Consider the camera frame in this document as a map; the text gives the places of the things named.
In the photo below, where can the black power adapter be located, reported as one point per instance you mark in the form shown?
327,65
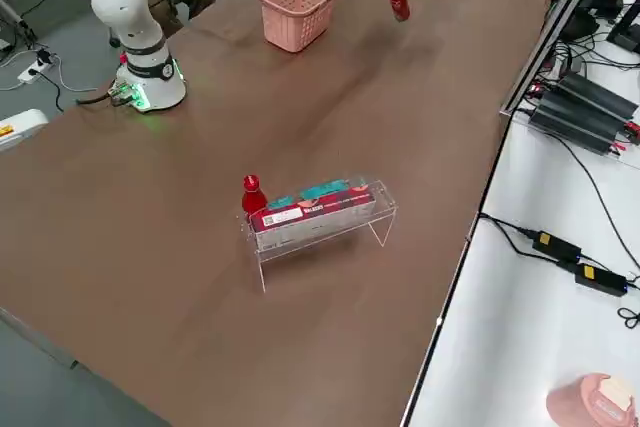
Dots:
556,246
600,280

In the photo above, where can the black monitor stand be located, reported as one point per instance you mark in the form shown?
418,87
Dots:
627,29

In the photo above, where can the clear acrylic shelf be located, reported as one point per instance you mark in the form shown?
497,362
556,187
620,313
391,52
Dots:
320,234

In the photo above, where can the aluminium frame rail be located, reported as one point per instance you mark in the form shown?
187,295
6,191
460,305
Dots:
550,32

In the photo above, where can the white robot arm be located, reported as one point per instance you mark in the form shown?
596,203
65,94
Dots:
130,2

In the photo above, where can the white box with yellow label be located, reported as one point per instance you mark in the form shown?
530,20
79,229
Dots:
17,129

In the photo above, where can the pink round container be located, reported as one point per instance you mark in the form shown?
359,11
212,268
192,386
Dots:
592,399

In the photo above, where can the pink plastic basket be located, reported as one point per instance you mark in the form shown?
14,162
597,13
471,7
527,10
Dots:
295,7

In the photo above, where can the white power strip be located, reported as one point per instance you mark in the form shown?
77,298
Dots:
35,70

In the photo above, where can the black power supply box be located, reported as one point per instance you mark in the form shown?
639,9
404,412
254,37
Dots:
575,123
597,96

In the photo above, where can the red Coca-Cola bottle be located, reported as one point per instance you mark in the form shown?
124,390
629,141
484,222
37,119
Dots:
400,4
251,197

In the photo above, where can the red tartan shortbread box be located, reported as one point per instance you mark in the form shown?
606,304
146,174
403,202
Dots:
300,216

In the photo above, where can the teal snack packet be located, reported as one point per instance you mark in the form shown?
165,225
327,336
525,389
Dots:
322,190
282,202

